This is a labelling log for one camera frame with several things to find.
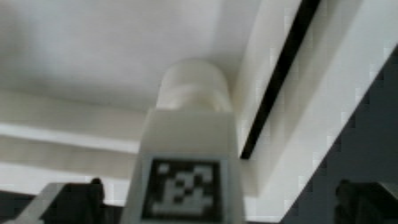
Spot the white U-shaped fence wall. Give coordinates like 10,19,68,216
232,0,398,223

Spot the white square tabletop tray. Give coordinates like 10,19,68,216
0,0,308,208

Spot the white table leg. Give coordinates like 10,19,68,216
118,59,244,224

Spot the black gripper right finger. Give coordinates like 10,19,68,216
333,180,398,224

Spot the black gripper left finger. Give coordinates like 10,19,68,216
12,178,122,224

